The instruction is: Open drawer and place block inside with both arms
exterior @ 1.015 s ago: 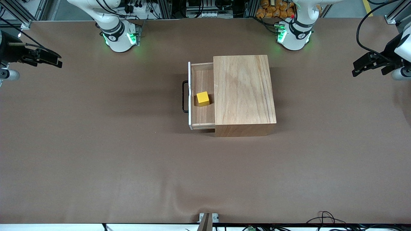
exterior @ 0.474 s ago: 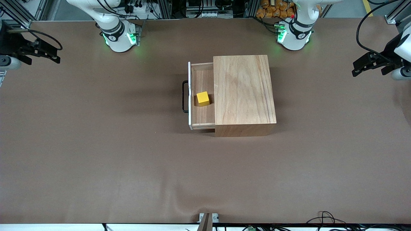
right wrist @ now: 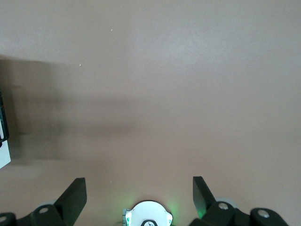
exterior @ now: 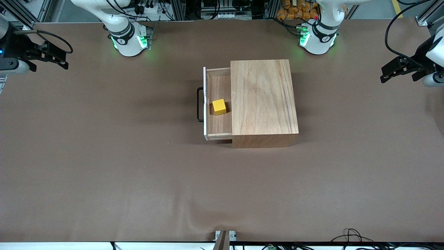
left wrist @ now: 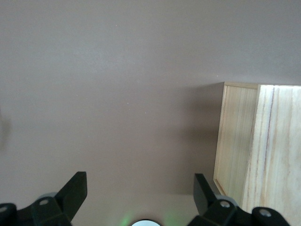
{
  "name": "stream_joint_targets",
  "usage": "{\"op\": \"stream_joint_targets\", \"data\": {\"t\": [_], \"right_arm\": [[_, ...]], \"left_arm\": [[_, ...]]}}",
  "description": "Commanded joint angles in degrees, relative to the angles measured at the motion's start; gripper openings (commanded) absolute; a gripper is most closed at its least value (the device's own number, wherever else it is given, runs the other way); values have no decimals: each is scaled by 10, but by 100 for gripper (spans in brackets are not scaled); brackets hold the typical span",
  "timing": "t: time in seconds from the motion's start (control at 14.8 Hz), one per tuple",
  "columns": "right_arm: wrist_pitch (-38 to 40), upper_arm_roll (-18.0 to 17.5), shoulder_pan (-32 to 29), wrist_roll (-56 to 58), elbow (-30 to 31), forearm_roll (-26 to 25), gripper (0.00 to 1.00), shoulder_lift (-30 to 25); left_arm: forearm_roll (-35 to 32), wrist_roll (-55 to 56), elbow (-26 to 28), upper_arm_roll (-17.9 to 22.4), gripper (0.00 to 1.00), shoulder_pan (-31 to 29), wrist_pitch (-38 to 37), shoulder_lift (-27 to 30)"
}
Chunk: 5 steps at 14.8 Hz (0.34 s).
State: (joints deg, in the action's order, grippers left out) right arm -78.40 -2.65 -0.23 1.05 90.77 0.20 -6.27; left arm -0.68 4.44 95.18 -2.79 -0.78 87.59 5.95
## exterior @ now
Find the white power strip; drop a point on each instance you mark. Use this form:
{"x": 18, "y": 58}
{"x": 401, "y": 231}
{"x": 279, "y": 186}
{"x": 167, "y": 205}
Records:
{"x": 147, "y": 8}

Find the yellow cube block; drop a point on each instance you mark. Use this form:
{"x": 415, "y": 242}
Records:
{"x": 219, "y": 107}

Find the wooden drawer with white front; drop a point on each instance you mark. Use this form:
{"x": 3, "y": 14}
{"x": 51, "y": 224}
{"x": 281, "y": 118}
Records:
{"x": 218, "y": 121}

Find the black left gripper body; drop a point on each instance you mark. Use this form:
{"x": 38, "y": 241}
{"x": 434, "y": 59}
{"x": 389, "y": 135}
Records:
{"x": 418, "y": 59}

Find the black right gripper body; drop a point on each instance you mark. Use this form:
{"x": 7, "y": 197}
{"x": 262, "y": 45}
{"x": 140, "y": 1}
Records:
{"x": 16, "y": 46}

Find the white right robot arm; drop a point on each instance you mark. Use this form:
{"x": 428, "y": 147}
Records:
{"x": 125, "y": 34}

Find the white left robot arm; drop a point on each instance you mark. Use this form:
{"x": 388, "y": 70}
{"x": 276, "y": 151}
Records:
{"x": 321, "y": 34}

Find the wooden drawer cabinet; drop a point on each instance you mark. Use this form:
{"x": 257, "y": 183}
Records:
{"x": 263, "y": 100}

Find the aluminium frame profile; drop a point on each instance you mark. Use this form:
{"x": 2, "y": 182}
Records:
{"x": 24, "y": 17}
{"x": 428, "y": 14}

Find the brown table cover sheet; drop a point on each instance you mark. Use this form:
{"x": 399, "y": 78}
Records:
{"x": 222, "y": 187}

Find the metal table clamp bracket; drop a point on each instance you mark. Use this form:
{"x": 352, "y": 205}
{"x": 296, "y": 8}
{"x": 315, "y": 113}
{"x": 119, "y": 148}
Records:
{"x": 225, "y": 238}

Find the pile of orange objects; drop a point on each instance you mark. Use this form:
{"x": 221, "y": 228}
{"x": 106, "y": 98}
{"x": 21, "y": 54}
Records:
{"x": 298, "y": 10}

